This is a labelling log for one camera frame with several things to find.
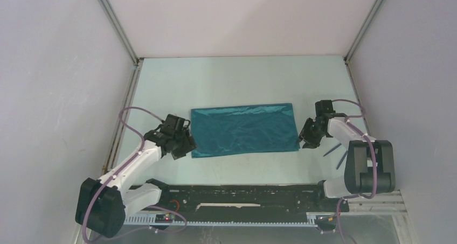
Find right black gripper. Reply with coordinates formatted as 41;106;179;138
295;117;326;149

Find teal satin napkin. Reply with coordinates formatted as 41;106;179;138
190;103;300;158

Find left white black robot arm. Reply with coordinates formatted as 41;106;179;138
75;114;197;238

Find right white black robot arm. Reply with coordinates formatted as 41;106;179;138
298;100;396;211

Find blue plastic fork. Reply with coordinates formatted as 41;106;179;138
323;143;342;157

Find small black circuit board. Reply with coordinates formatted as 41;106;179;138
154;214;175;224

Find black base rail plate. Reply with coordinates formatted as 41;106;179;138
157;184;349;224

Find grey slotted cable duct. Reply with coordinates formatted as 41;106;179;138
121;213;320;228

